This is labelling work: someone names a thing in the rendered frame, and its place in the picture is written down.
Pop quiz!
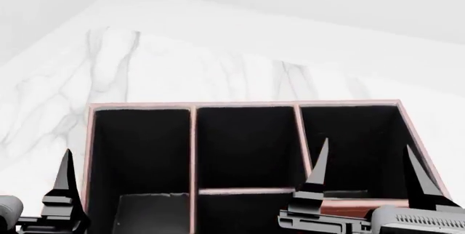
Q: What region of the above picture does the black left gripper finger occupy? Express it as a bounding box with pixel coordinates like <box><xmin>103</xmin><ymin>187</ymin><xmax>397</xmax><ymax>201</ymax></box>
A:
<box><xmin>41</xmin><ymin>147</ymin><xmax>91</xmax><ymax>221</ymax></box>

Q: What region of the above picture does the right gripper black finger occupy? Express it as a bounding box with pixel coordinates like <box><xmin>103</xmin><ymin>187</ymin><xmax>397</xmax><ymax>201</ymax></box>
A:
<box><xmin>405</xmin><ymin>145</ymin><xmax>463</xmax><ymax>211</ymax></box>
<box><xmin>288</xmin><ymin>137</ymin><xmax>330</xmax><ymax>214</ymax></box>

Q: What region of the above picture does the red-brown book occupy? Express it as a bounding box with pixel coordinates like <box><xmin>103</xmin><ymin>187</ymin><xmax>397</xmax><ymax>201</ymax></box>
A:
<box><xmin>320</xmin><ymin>200</ymin><xmax>387</xmax><ymax>219</ymax></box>

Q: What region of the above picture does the pink caddy with black compartments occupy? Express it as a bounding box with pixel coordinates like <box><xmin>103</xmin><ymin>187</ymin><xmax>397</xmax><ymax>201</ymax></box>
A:
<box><xmin>81</xmin><ymin>98</ymin><xmax>456</xmax><ymax>234</ymax></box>

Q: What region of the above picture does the dark grey flat slab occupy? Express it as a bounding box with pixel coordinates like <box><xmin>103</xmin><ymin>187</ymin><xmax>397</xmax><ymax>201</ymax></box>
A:
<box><xmin>111</xmin><ymin>192</ymin><xmax>190</xmax><ymax>234</ymax></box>

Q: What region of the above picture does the grey right gripper camera box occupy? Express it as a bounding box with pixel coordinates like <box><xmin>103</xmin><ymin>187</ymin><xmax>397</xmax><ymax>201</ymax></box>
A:
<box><xmin>365</xmin><ymin>204</ymin><xmax>465</xmax><ymax>234</ymax></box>

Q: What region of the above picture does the grey gripper camera box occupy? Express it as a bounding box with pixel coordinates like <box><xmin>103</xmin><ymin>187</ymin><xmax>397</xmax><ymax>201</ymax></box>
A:
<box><xmin>365</xmin><ymin>204</ymin><xmax>465</xmax><ymax>234</ymax></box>
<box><xmin>0</xmin><ymin>193</ymin><xmax>25</xmax><ymax>228</ymax></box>

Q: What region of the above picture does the grey left gripper camera box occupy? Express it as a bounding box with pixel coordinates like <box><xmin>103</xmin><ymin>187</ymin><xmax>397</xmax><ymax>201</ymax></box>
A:
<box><xmin>0</xmin><ymin>193</ymin><xmax>25</xmax><ymax>228</ymax></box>

